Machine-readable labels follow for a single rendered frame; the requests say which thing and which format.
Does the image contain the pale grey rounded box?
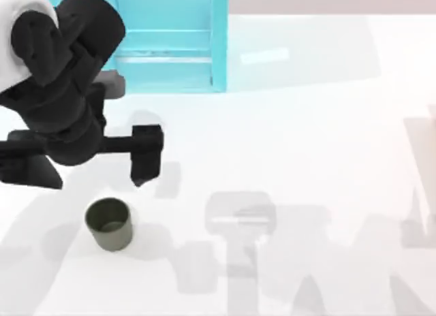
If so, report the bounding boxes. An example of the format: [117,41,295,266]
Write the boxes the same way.
[97,69,127,101]

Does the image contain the olive green cup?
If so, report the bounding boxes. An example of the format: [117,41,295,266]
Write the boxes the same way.
[84,197,134,253]

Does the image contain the light blue rack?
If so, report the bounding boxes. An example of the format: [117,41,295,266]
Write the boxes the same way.
[23,0,229,94]

